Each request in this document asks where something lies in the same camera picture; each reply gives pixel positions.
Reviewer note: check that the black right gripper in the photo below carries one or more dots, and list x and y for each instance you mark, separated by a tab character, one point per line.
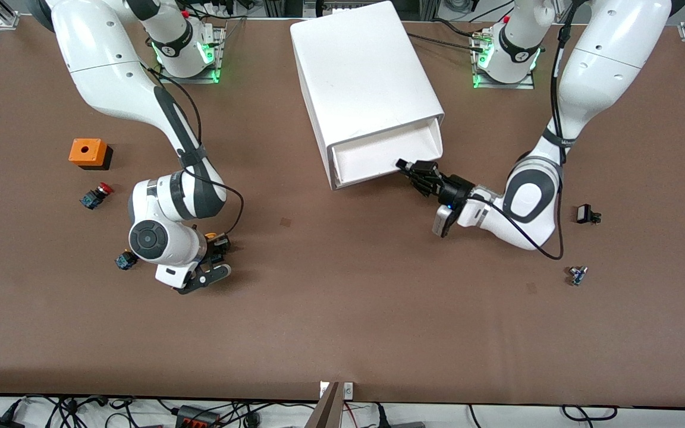
216	248

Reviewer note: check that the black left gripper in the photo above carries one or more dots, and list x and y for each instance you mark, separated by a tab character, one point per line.
453	188

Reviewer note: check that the yellow push button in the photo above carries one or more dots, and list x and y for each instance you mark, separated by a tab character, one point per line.
210	236

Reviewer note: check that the white plastic drawer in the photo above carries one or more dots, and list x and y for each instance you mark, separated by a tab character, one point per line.
372	157

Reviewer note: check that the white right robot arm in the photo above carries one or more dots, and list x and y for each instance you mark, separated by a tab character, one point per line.
110	59

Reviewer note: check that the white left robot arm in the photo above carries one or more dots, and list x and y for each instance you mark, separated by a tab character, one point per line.
610	59

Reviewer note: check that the green push button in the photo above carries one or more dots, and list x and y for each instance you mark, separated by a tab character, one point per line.
123	260

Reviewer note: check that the white drawer cabinet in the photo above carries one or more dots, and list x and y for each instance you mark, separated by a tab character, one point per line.
360	65

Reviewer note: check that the red push button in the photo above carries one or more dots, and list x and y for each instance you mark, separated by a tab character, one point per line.
96	196

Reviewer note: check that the orange box with hole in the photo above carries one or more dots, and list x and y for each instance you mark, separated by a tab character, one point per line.
85	151

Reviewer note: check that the small blue electronic component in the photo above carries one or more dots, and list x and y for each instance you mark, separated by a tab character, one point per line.
577	275

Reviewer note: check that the black power adapter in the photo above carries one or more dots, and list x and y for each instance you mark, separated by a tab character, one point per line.
0	422

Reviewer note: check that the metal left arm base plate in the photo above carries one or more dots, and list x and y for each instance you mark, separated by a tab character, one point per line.
506	85

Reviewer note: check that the small black switch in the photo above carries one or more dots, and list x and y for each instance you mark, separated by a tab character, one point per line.
585	214

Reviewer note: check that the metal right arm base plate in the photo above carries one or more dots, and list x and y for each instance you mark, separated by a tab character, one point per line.
200	77

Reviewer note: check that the small white bracket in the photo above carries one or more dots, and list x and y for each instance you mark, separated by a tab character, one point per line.
324	389
348	390

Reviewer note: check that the grey slanted post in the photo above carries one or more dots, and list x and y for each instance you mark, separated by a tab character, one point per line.
326	413

